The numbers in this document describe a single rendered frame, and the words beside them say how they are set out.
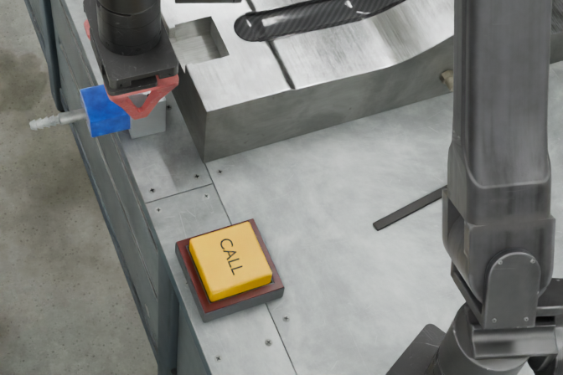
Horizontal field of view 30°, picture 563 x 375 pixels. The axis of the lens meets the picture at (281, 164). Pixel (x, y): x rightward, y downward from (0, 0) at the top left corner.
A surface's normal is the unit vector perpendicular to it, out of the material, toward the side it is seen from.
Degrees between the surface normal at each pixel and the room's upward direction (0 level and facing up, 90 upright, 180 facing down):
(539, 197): 53
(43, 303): 0
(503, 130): 49
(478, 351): 1
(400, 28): 21
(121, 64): 1
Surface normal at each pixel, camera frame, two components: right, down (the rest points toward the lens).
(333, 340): 0.10, -0.54
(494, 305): 0.12, 0.35
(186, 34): 0.38, 0.79
